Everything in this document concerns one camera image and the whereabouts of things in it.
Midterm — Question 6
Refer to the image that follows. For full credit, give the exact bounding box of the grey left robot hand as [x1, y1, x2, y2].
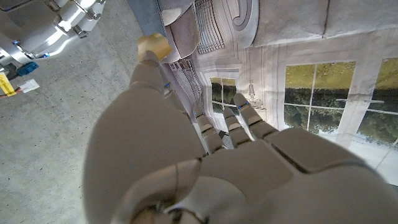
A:
[82, 49, 398, 224]

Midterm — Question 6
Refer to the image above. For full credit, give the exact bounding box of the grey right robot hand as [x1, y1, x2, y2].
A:
[0, 0, 107, 68]

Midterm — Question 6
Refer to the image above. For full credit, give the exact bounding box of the yellow embossed sheet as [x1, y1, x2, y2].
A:
[136, 32, 172, 62]

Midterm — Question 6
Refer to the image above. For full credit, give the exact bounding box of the blue right wrist connector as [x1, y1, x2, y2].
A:
[16, 61, 40, 77]

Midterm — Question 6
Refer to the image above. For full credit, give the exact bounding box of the white right wrist connector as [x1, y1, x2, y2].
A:
[18, 78, 41, 94]

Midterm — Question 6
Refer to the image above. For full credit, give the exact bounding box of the yellow right wrist tag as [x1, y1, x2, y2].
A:
[0, 72, 17, 98]

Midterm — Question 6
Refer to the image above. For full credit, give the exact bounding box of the blue-grey leaning panel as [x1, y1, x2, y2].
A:
[126, 0, 164, 38]

